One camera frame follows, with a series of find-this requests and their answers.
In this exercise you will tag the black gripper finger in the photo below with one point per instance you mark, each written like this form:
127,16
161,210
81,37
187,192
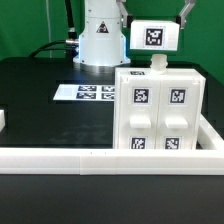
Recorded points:
181,17
126,17

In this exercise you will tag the white cabinet top block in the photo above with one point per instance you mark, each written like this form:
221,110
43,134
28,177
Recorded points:
154,35

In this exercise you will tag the white cabinet door panel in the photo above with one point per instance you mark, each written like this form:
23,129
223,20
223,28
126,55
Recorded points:
178,114
138,113

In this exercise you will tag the white cabinet body box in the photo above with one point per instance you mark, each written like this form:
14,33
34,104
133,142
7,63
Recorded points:
158,70

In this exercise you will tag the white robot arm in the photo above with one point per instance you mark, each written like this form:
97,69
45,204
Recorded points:
102,45

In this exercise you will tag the small white block left edge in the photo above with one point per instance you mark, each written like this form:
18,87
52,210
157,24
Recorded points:
2,120

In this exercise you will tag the white L-shaped boundary fence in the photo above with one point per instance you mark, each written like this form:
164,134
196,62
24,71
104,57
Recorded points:
207,160

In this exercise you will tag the white marker base plate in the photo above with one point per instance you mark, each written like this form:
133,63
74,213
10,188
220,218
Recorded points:
77,92

